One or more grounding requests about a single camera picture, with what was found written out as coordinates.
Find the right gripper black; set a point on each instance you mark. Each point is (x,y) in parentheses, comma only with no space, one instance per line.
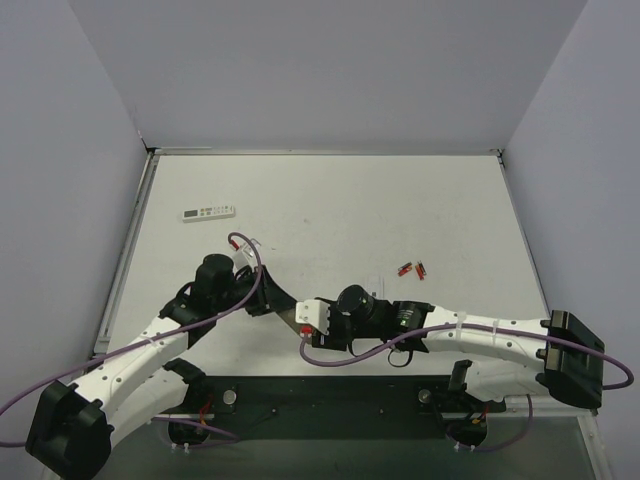
(329,335)

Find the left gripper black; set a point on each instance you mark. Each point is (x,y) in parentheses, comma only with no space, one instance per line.
(263,292)

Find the grey beige remote control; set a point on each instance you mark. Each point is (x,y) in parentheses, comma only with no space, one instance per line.
(288,316)

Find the white remote being loaded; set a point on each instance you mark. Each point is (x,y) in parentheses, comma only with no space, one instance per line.
(375,286)

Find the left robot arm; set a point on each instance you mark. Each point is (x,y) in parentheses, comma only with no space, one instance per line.
(77,425)

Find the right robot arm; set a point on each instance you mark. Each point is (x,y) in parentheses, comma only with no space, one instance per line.
(557,356)

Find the white remote with display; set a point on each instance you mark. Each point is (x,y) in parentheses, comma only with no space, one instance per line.
(219,212)

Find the red battery left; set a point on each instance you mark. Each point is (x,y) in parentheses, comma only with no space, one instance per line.
(403,270)

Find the red battery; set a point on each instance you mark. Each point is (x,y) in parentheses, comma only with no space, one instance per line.
(421,271)
(403,270)

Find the red battery right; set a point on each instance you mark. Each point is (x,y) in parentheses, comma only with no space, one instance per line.
(421,271)

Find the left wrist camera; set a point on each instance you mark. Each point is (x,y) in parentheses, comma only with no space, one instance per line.
(244,253)

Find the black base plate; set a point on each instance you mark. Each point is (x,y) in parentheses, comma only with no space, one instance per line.
(316,424)

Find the aluminium frame rail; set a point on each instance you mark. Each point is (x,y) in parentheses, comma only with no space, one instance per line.
(330,395)

